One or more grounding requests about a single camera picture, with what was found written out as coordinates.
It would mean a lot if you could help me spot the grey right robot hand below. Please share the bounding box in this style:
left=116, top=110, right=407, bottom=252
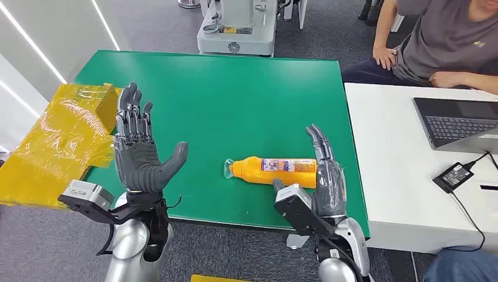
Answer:
left=272, top=123, right=348, bottom=219

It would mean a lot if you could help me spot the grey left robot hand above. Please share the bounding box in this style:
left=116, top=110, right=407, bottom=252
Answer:
left=113, top=82, right=190, bottom=194

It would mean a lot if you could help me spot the orange plastic bottle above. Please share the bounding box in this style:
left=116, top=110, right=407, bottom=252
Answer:
left=223, top=156, right=319, bottom=190

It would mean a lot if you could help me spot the yellow taped cardboard box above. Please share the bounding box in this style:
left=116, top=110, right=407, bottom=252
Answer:
left=0, top=82, right=123, bottom=211

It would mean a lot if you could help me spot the black power adapter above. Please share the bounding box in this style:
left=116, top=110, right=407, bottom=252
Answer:
left=432, top=162, right=475, bottom=194

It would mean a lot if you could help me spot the yellow cardboard piece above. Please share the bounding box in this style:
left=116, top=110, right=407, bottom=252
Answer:
left=190, top=274, right=250, bottom=282

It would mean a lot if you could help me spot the white light strip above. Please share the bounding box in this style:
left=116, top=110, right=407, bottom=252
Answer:
left=0, top=79, right=40, bottom=118
left=0, top=2, right=68, bottom=85
left=91, top=0, right=120, bottom=51

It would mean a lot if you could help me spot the dark grey laptop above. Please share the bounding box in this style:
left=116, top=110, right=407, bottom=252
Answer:
left=412, top=97, right=498, bottom=155

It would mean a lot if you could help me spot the person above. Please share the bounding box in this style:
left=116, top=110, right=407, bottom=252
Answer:
left=341, top=0, right=498, bottom=96
left=422, top=246, right=498, bottom=282

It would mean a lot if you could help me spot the white grey machine stand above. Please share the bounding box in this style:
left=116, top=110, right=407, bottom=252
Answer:
left=196, top=0, right=279, bottom=58

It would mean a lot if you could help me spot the white furniture panel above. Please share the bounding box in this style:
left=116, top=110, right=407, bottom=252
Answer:
left=283, top=0, right=308, bottom=30

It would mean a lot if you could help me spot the white chair leg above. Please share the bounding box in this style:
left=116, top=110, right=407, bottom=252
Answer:
left=390, top=14, right=405, bottom=33

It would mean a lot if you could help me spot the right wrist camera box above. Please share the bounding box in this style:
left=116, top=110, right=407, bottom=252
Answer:
left=273, top=183, right=324, bottom=236

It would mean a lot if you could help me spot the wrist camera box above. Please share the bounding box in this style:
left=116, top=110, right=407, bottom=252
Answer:
left=273, top=183, right=324, bottom=236
left=57, top=179, right=116, bottom=224

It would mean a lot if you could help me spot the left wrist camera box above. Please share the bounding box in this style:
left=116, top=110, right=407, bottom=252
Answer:
left=57, top=179, right=116, bottom=224

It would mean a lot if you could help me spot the grey table foot bracket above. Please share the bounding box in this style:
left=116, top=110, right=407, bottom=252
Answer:
left=287, top=233, right=310, bottom=250

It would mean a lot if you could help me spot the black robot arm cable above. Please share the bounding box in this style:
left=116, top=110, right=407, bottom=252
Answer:
left=319, top=234, right=365, bottom=282

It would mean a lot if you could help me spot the black adapter mains cable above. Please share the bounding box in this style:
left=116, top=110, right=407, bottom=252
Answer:
left=443, top=192, right=487, bottom=252

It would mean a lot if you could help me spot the black laptop charging cable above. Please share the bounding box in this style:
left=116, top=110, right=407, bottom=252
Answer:
left=469, top=152, right=498, bottom=172

